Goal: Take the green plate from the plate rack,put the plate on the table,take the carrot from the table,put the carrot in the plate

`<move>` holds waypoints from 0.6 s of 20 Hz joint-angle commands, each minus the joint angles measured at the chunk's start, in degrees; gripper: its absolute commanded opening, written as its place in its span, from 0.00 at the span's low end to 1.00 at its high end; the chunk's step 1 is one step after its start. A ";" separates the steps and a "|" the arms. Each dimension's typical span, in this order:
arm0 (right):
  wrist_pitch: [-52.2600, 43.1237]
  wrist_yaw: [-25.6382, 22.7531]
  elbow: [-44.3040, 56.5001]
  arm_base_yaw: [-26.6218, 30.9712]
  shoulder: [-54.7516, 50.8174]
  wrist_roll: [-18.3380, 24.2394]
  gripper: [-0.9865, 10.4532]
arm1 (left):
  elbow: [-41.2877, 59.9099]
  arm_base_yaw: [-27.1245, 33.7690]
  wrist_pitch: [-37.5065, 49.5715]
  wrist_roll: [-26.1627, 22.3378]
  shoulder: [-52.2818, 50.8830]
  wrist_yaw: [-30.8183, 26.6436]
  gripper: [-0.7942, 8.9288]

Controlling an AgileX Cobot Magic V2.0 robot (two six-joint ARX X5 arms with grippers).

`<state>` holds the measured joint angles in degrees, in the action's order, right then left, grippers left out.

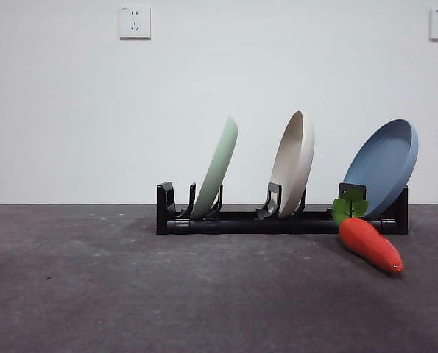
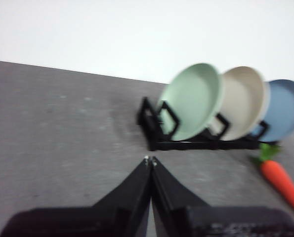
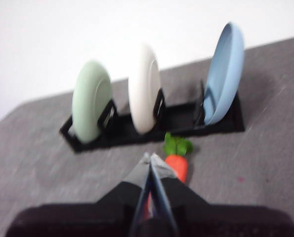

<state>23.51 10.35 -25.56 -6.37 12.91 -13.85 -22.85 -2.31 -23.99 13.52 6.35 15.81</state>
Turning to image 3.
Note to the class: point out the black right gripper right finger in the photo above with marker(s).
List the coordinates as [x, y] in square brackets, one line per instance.
[201, 219]

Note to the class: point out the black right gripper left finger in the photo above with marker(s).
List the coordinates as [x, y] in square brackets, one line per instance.
[107, 212]

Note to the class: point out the orange toy carrot green leaves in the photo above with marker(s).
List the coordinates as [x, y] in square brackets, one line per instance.
[177, 165]

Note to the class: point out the pale green plate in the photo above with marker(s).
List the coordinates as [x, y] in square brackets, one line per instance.
[90, 103]

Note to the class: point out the black plate rack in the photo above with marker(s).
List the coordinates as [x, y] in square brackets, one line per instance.
[179, 116]

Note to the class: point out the cream white plate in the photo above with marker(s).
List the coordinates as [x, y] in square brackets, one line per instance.
[143, 91]

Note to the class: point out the light blue plate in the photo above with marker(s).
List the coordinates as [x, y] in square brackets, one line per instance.
[223, 76]

